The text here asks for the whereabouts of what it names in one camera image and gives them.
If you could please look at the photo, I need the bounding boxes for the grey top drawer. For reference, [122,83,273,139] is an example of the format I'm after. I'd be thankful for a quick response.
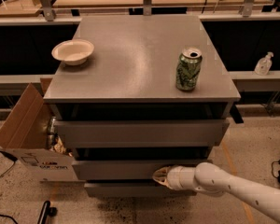
[55,119,229,148]

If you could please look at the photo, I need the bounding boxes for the green soda can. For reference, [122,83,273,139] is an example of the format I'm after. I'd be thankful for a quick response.
[175,47,203,91]

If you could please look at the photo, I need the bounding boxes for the metal railing frame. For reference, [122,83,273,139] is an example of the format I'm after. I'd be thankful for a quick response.
[0,0,280,24]

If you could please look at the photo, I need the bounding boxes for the crushed cans in box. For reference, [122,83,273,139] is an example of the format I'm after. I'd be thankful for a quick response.
[47,117,72,157]

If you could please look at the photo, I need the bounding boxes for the black floor object left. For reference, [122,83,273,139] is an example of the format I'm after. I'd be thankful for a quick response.
[37,201,57,224]

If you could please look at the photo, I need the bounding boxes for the grey bottom drawer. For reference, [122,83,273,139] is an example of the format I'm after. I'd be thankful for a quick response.
[84,181,196,198]

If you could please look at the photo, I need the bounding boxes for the white paper bowl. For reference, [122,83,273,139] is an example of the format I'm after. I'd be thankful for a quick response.
[51,39,94,66]

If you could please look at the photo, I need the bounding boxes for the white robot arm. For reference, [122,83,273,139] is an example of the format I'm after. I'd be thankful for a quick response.
[152,162,280,223]

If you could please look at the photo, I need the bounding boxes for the clear sanitizer pump bottle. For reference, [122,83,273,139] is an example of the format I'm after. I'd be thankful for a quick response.
[255,51,273,76]

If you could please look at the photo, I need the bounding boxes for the open cardboard box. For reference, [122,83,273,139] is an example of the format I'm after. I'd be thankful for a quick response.
[0,83,78,182]

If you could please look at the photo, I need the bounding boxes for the grey drawer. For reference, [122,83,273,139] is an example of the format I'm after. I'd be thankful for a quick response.
[84,181,196,198]
[72,160,210,181]
[55,119,229,148]

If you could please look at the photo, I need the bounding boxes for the grey drawer cabinet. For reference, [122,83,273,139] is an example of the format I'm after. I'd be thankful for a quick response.
[43,14,242,185]

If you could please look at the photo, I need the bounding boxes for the black cable left floor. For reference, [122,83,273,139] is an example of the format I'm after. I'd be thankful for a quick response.
[0,148,19,187]

